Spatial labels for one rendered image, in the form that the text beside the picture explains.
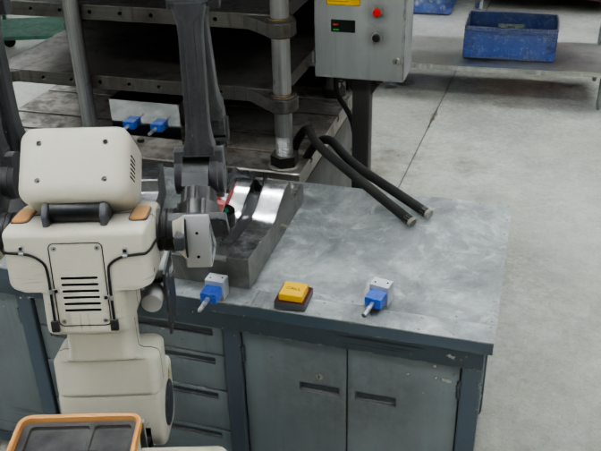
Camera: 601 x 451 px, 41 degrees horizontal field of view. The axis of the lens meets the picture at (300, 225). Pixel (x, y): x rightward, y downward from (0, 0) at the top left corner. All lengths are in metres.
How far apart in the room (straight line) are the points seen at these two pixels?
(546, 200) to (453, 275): 2.23
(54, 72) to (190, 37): 1.52
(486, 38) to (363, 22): 3.00
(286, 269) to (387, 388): 0.41
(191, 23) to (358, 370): 1.01
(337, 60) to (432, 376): 1.12
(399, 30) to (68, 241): 1.43
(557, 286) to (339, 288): 1.72
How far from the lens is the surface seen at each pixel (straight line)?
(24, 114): 3.44
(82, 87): 2.97
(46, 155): 1.57
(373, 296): 1.98
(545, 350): 3.26
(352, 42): 2.65
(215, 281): 2.03
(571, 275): 3.74
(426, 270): 2.16
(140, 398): 1.79
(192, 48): 1.60
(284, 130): 2.68
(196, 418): 2.44
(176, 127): 2.90
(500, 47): 5.59
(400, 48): 2.63
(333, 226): 2.35
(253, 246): 2.09
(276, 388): 2.25
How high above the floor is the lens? 1.97
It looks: 30 degrees down
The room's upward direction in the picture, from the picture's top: 2 degrees counter-clockwise
